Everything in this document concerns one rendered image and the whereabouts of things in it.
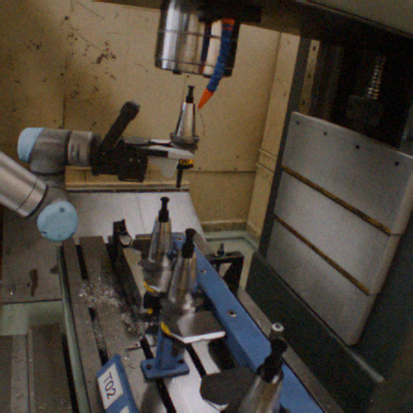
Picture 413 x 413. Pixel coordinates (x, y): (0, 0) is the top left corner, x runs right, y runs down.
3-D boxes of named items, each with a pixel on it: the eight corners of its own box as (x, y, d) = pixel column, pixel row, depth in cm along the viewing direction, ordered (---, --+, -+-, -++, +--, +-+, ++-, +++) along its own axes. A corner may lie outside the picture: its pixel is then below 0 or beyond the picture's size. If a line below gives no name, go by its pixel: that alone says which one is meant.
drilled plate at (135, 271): (140, 312, 93) (141, 296, 91) (117, 253, 117) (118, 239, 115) (225, 301, 103) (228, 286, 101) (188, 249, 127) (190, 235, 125)
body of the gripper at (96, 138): (148, 172, 87) (95, 168, 85) (152, 135, 84) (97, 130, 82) (147, 183, 80) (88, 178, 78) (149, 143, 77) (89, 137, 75)
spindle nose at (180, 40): (244, 81, 71) (254, 17, 67) (159, 71, 66) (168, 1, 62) (218, 73, 85) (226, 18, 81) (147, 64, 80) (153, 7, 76)
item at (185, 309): (205, 323, 53) (206, 308, 53) (160, 324, 52) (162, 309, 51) (196, 296, 59) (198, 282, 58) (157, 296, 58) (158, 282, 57)
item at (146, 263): (181, 278, 63) (182, 265, 62) (143, 280, 61) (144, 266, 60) (172, 258, 68) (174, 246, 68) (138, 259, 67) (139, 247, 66)
